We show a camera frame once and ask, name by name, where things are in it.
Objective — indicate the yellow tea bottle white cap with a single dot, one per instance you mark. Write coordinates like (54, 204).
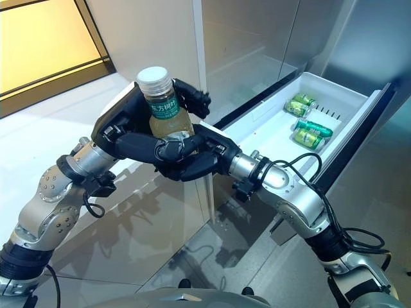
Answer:
(163, 109)

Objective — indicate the white fridge drawer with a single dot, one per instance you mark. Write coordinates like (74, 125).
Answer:
(266, 134)

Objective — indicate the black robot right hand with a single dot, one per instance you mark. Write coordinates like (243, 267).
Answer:
(205, 154)

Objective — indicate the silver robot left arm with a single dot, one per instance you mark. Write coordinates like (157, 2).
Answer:
(48, 205)

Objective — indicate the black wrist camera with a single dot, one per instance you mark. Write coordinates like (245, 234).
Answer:
(99, 184)
(244, 191)

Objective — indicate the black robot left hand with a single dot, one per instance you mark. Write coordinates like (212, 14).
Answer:
(122, 125)

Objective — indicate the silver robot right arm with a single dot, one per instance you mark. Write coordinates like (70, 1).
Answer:
(298, 205)

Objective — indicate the grey side cabinet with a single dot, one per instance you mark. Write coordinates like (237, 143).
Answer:
(375, 38)

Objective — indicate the orange window black frame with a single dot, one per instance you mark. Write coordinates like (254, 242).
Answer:
(38, 48)

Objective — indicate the grey robot torso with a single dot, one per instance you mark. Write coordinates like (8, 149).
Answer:
(192, 298)

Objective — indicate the stainless steel fridge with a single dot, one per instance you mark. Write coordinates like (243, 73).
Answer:
(244, 48)

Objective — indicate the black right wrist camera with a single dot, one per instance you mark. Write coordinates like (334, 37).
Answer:
(244, 191)

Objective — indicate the tall white cabinet panel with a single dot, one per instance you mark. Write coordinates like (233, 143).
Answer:
(154, 38)

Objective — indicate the silver robot right leg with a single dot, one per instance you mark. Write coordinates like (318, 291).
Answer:
(247, 290)

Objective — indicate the white counter cabinet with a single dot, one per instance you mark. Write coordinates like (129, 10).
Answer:
(48, 134)

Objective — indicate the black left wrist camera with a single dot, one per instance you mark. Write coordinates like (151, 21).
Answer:
(99, 184)

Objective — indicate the steel lower fridge drawer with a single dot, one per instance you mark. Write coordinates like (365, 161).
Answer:
(282, 234)

